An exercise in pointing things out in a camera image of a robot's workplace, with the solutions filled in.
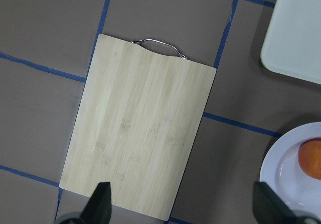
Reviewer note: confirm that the orange fruit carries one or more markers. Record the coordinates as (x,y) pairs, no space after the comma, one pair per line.
(309,158)

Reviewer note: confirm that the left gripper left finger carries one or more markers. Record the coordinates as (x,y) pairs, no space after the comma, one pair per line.
(98,208)

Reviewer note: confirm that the wooden cutting board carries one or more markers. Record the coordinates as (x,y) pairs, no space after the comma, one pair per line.
(136,125)

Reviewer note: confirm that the cream bear tray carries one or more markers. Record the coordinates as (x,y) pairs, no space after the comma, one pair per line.
(292,43)

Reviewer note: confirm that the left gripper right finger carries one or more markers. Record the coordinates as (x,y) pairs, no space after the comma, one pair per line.
(267,207)

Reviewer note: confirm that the white round plate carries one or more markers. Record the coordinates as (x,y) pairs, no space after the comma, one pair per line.
(281,171)

